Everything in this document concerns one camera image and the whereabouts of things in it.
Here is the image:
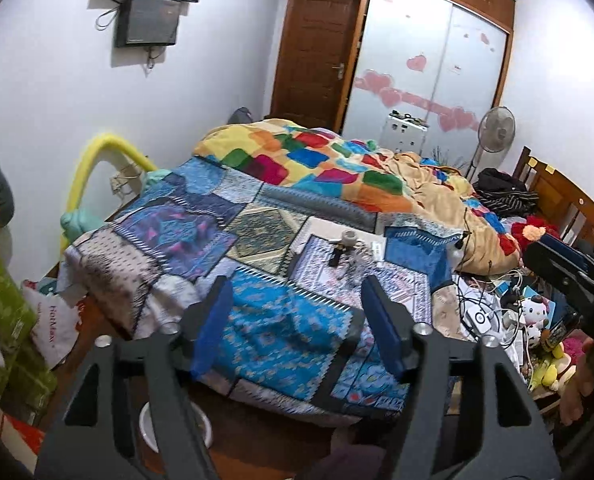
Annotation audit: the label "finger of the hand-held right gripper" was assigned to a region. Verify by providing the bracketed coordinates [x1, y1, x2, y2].
[523, 236, 590, 287]

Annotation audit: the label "red plush toy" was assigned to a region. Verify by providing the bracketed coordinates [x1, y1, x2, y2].
[510, 215, 560, 249]

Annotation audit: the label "red cardboard box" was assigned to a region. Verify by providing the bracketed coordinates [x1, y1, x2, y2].
[0, 409, 46, 462]

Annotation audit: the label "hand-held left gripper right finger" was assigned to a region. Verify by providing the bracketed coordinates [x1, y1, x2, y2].
[361, 275, 562, 480]

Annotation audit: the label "wardrobe with frosted sliding doors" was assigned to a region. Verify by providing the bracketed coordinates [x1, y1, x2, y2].
[339, 0, 518, 157]

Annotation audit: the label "white bowl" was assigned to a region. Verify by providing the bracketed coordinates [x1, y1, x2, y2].
[139, 399, 214, 454]

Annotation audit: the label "green cardboard boxes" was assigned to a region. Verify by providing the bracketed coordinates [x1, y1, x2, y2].
[0, 239, 58, 412]

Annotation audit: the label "blue patchwork bedspread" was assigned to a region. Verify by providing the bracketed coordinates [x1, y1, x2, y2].
[62, 155, 458, 422]

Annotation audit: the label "white tangled cord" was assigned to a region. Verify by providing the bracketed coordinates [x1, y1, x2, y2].
[344, 246, 378, 281]

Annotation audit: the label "yellow plush toy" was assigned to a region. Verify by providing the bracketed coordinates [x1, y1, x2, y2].
[531, 359, 564, 392]

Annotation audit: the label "standing floor fan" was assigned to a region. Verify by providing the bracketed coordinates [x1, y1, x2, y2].
[469, 106, 516, 182]

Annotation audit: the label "black clothing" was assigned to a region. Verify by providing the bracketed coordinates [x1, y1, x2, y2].
[474, 167, 541, 219]

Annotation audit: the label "colourful patch blanket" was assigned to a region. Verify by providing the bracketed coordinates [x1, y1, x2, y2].
[193, 119, 524, 274]

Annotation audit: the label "white cat plush toy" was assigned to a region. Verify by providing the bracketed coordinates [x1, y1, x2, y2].
[519, 294, 554, 330]

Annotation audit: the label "white pump bottle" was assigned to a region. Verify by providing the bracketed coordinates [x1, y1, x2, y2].
[448, 240, 470, 274]

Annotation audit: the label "white case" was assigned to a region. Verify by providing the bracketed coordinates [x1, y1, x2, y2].
[381, 111, 430, 154]

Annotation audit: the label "brown wooden door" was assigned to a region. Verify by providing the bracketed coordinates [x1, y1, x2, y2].
[268, 0, 366, 132]

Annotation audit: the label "white square device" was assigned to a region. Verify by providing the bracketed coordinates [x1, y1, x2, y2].
[464, 307, 504, 334]

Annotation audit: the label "person's right hand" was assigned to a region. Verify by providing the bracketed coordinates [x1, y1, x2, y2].
[559, 351, 594, 427]

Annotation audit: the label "yellow foam tube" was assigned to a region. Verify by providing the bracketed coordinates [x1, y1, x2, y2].
[66, 132, 158, 214]

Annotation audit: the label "white plastic bag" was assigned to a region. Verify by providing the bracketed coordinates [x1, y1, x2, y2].
[23, 280, 86, 369]

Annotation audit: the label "looped wall cable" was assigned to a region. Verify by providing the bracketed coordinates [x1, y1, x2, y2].
[96, 6, 122, 31]

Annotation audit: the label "pink plush toy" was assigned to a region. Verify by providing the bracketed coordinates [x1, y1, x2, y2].
[561, 337, 594, 367]

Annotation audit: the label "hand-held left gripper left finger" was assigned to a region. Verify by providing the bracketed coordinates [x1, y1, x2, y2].
[34, 275, 235, 480]

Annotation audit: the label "teal cloth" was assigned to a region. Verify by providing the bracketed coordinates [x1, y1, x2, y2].
[60, 209, 96, 242]

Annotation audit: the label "white charger with cables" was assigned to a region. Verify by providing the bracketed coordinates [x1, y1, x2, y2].
[456, 259, 528, 337]

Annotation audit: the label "wooden headboard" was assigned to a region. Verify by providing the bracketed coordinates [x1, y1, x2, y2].
[517, 146, 594, 257]

